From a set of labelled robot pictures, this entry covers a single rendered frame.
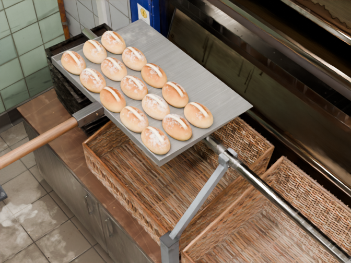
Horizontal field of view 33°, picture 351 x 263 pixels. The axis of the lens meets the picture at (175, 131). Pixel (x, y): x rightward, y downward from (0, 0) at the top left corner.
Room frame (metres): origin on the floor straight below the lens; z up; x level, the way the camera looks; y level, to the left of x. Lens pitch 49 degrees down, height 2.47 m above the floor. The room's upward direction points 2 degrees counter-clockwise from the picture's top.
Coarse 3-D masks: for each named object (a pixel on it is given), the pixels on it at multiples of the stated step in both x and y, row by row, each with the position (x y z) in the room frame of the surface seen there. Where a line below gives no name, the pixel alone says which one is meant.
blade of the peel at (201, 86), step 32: (128, 32) 1.56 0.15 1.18; (96, 64) 1.40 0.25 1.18; (160, 64) 1.39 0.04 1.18; (192, 64) 1.39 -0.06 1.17; (96, 96) 1.25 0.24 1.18; (160, 96) 1.25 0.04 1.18; (192, 96) 1.25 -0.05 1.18; (224, 96) 1.25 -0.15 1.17; (160, 128) 1.12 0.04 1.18; (192, 128) 1.12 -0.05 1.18; (160, 160) 0.98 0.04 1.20
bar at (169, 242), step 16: (208, 144) 1.07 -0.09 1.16; (224, 160) 1.00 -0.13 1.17; (256, 176) 0.94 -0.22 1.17; (208, 192) 0.97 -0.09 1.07; (272, 192) 0.89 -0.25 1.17; (192, 208) 0.94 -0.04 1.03; (288, 208) 0.84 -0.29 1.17; (304, 224) 0.79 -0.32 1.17; (160, 240) 0.89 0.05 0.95; (176, 240) 0.88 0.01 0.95; (320, 240) 0.74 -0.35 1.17; (176, 256) 0.88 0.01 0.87; (336, 256) 0.70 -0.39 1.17
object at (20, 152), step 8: (72, 120) 1.13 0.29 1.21; (56, 128) 1.10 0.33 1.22; (64, 128) 1.10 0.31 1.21; (72, 128) 1.11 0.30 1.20; (40, 136) 1.07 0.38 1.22; (48, 136) 1.07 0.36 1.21; (56, 136) 1.08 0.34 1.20; (24, 144) 1.04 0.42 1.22; (32, 144) 1.04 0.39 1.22; (40, 144) 1.05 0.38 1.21; (8, 152) 1.02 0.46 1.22; (16, 152) 1.01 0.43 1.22; (24, 152) 1.02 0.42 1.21; (0, 160) 0.99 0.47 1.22; (8, 160) 0.99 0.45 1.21; (16, 160) 1.00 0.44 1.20; (0, 168) 0.97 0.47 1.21
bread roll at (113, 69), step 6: (108, 60) 1.36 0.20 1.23; (114, 60) 1.36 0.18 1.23; (102, 66) 1.35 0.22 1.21; (108, 66) 1.34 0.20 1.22; (114, 66) 1.33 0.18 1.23; (120, 66) 1.34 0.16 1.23; (102, 72) 1.35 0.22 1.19; (108, 72) 1.33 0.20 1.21; (114, 72) 1.32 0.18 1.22; (120, 72) 1.32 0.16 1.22; (126, 72) 1.34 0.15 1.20; (114, 78) 1.31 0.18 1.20; (120, 78) 1.31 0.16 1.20
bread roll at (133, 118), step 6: (126, 108) 1.16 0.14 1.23; (132, 108) 1.15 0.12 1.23; (120, 114) 1.15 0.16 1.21; (126, 114) 1.13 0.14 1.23; (132, 114) 1.13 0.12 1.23; (138, 114) 1.13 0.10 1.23; (144, 114) 1.14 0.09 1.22; (126, 120) 1.12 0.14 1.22; (132, 120) 1.11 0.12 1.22; (138, 120) 1.11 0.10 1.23; (144, 120) 1.12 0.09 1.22; (126, 126) 1.11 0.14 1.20; (132, 126) 1.10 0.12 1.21; (138, 126) 1.10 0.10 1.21; (144, 126) 1.10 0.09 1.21; (138, 132) 1.10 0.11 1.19
